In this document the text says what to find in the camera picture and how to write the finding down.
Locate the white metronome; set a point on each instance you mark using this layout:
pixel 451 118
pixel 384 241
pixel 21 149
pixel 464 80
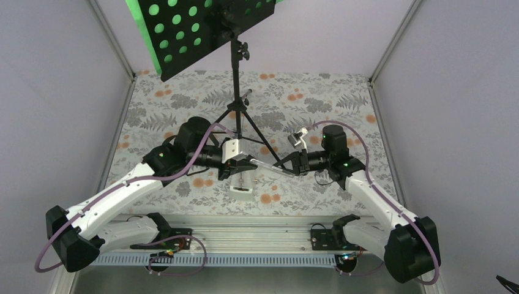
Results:
pixel 242 186

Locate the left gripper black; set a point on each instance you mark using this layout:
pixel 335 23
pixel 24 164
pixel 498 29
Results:
pixel 240 165

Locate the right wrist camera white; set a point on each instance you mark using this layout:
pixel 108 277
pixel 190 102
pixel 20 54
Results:
pixel 297 139

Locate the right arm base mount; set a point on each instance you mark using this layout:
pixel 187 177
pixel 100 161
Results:
pixel 346 254

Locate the floral patterned table mat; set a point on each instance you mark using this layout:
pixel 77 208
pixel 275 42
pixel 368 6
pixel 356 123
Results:
pixel 280 104

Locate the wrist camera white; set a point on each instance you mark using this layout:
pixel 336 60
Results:
pixel 297 139
pixel 232 150

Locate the clear metronome cover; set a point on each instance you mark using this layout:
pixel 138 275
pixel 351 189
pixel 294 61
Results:
pixel 270 167

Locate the aluminium rail frame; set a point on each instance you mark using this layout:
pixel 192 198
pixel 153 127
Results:
pixel 240 241

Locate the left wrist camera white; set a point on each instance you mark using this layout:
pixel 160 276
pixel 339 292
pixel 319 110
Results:
pixel 232 150

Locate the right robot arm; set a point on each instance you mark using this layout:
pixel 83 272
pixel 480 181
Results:
pixel 406 244

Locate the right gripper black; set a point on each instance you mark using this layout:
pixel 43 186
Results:
pixel 299 163

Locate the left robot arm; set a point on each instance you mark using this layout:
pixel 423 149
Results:
pixel 82 232

